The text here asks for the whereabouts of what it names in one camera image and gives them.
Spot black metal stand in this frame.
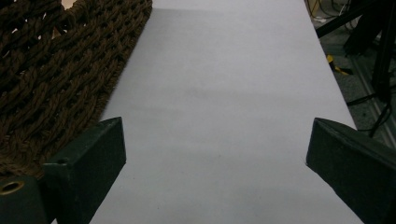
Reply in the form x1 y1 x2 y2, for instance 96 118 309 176
315 0 396 102

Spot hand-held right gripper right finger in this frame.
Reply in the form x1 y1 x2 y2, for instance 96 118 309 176
305 117 396 224

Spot brown knitted cloth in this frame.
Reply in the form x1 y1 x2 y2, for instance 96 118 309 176
0 0 153 181

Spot yellow and black tool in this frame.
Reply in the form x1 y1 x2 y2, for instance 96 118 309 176
325 54 355 77

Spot black cable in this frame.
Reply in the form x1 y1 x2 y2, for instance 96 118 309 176
346 92 394 138

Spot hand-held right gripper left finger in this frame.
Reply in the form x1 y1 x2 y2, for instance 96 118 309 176
0 116 127 224

